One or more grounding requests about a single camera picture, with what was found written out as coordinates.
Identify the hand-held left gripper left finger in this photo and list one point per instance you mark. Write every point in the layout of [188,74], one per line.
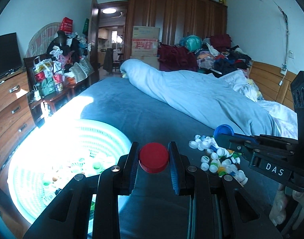
[132,169]

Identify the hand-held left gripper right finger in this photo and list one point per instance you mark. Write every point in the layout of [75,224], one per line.
[173,171]

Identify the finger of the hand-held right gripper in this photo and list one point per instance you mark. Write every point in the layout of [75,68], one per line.
[244,135]
[236,145]

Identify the large blue bottle cap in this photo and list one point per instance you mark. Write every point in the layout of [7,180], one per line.
[223,130]

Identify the red bottle cap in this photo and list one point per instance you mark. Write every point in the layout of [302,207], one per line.
[153,158]

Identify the pile of bottle caps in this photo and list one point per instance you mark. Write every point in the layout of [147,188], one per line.
[74,169]
[216,164]

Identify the white plastic basket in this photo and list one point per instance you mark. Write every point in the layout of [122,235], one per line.
[67,139]

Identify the person's right hand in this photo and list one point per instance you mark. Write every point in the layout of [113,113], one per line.
[279,204]

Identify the grey-blue bed sheet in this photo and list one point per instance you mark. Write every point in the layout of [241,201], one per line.
[142,119]

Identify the wooden headboard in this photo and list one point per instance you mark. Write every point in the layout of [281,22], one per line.
[269,79]

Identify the light blue quilt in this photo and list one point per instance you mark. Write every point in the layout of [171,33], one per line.
[191,97]

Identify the pile of mixed clothes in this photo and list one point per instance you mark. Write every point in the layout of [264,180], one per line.
[224,57]

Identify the dark red cloth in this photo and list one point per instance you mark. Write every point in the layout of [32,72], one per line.
[177,57]

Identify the dark red side table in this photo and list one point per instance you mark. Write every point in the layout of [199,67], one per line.
[55,99]

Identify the woven straw bag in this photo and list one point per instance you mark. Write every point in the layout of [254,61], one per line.
[81,71]

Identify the chair with dark coat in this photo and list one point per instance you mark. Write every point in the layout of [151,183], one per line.
[108,59]

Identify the white charger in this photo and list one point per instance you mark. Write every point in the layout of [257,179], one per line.
[37,93]

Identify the red-printed cardboard box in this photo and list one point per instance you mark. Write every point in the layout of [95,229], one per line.
[144,47]

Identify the wooden dresser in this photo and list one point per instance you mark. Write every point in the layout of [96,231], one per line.
[10,109]

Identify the brown wooden wardrobe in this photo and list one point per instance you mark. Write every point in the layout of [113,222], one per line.
[177,17]

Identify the plain cardboard box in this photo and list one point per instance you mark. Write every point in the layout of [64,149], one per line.
[145,32]

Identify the heap of dark clothes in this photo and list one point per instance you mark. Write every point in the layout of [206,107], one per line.
[67,44]

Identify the brown wooden door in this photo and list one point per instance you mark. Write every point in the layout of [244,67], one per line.
[93,29]

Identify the green bag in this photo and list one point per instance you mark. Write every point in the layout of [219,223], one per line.
[85,26]

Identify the red box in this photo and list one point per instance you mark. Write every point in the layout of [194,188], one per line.
[66,25]

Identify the round woven mat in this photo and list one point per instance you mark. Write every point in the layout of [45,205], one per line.
[40,39]

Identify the round ceiling light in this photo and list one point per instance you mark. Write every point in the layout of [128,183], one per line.
[109,11]

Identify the black television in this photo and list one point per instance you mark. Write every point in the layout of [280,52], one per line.
[5,54]

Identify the white wall socket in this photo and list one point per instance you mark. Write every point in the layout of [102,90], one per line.
[284,71]

